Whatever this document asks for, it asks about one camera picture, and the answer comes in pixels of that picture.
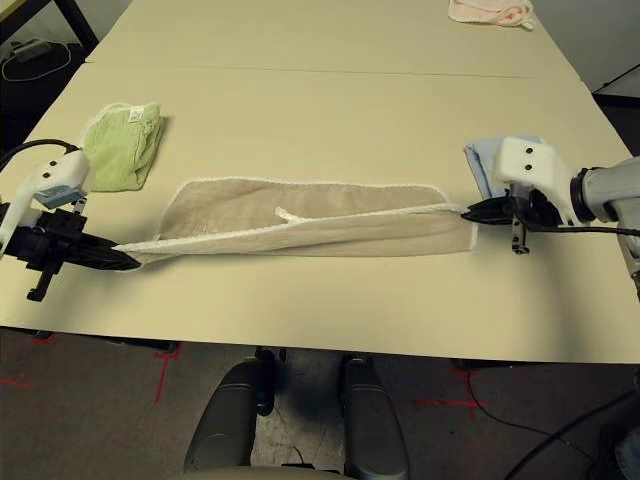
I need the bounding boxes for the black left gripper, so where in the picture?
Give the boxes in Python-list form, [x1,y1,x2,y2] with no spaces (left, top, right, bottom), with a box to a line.
[4,208,141,302]

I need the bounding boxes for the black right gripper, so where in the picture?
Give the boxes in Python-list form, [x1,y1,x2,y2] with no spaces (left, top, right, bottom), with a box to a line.
[459,182,561,257]

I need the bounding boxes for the beige towel with white trim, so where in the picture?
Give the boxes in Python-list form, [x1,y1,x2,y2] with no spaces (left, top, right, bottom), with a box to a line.
[113,175,476,271]

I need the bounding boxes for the light blue folded towel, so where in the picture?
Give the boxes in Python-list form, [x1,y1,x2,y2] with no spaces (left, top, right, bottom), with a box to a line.
[463,134,544,201]

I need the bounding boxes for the green folded towel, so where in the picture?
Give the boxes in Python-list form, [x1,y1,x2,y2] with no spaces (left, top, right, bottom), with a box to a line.
[81,101,166,193]

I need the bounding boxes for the pink folded towel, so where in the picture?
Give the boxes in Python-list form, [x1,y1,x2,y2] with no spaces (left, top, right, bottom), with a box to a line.
[448,0,537,31]

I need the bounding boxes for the grey right robot leg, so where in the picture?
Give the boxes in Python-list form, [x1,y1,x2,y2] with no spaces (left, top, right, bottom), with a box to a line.
[342,355,409,480]

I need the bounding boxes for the dark teal bag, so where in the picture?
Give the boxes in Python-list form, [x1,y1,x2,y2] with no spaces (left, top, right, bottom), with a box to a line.
[599,419,640,480]

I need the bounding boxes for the grey robot torso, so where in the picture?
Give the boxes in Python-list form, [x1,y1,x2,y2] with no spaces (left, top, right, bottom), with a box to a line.
[184,464,361,480]

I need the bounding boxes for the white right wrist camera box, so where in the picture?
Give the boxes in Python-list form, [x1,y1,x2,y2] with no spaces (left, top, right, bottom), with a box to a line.
[492,135,581,226]

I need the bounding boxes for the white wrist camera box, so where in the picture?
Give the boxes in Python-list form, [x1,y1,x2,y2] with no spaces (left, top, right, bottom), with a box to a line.
[0,151,96,257]
[492,135,581,226]

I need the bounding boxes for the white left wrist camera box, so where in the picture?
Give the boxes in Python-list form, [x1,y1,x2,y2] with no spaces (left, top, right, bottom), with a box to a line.
[0,151,96,257]

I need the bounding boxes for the grey charger with white cable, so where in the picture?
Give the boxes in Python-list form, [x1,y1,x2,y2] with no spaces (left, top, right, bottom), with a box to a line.
[0,37,71,81]

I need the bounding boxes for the side table with black frame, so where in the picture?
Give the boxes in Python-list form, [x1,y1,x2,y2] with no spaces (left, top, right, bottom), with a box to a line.
[63,0,100,51]

